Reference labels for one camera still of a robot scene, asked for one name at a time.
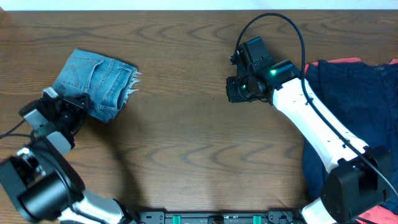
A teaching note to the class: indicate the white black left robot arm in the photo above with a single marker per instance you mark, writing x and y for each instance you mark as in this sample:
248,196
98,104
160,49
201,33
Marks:
39,181

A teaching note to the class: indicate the red pink garment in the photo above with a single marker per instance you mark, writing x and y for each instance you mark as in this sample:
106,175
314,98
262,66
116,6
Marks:
315,175

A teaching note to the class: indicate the black rail with green clips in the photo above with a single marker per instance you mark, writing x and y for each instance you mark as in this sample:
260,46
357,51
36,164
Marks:
268,217

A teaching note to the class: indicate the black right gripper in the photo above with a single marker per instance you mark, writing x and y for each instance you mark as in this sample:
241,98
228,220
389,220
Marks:
234,93

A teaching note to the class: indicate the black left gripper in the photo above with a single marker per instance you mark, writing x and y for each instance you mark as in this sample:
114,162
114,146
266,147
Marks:
72,104

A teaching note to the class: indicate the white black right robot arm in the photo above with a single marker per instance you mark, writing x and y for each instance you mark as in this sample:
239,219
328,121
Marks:
355,181

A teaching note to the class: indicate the dark navy garment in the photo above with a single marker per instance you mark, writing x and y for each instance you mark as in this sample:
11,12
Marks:
363,98

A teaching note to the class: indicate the light blue denim jeans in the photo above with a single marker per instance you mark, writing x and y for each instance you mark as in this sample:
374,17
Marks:
106,80

